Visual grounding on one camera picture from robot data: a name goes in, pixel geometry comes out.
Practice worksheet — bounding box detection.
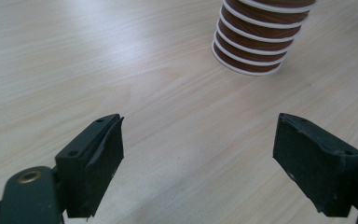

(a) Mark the stack of brown paper cups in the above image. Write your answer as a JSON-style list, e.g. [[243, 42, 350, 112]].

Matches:
[[211, 0, 318, 77]]

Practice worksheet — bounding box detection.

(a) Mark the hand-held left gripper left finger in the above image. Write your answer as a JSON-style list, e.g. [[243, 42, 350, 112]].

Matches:
[[54, 113, 126, 219]]

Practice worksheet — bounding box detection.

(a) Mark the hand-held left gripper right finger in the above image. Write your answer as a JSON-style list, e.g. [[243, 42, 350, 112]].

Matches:
[[272, 112, 358, 218]]

